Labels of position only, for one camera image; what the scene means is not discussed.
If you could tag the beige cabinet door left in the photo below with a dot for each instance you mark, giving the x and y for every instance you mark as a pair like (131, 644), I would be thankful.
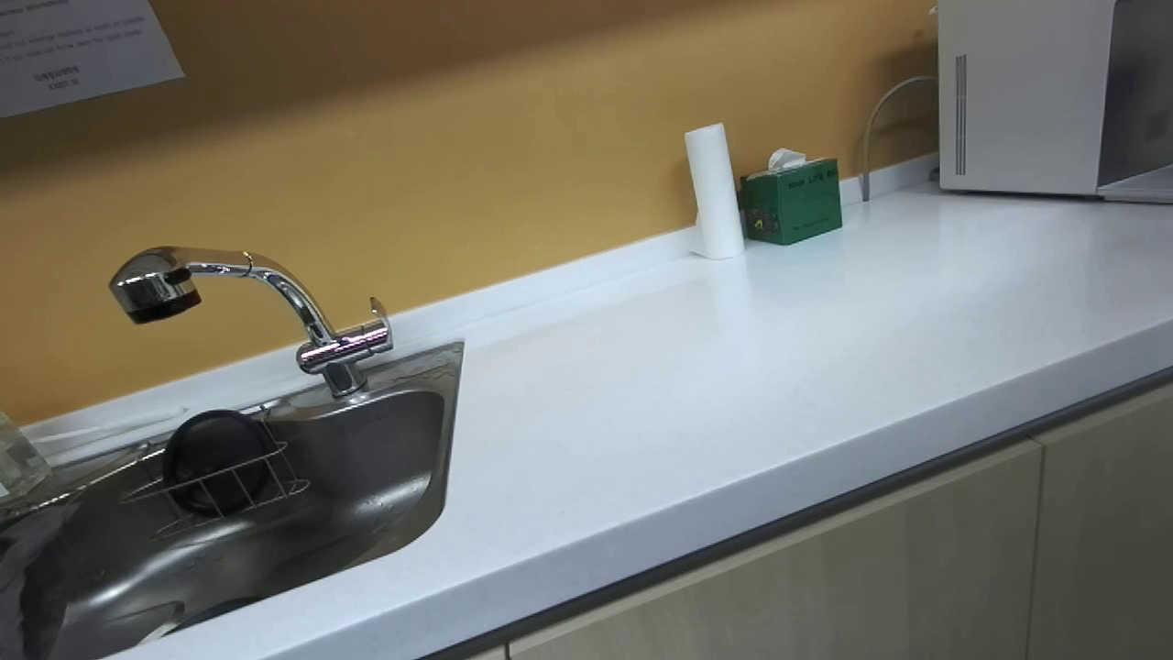
(936, 570)

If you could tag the stainless steel sink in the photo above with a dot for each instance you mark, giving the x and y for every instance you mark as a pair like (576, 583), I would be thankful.
(91, 573)

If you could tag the white water dispenser appliance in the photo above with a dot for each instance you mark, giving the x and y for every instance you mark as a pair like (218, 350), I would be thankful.
(1058, 98)

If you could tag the clear glass at sink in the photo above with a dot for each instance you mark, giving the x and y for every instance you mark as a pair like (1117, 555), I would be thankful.
(19, 463)

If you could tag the wire sponge rack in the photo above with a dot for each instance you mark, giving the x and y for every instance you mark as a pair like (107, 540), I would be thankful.
(220, 480)

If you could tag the beige cabinet door right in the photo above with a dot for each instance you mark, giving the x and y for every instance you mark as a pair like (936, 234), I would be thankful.
(1104, 537)

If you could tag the chrome kitchen faucet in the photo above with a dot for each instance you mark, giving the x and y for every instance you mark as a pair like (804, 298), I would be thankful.
(163, 282)

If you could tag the paper notice on wall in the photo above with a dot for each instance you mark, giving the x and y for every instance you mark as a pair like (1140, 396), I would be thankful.
(80, 49)

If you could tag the white paper towel roll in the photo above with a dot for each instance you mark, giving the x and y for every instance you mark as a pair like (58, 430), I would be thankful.
(713, 191)

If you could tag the beige cabinet door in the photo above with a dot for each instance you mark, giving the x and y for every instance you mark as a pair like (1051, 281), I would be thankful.
(1104, 537)
(936, 570)

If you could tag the green tissue box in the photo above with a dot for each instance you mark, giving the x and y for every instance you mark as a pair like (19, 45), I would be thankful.
(788, 201)

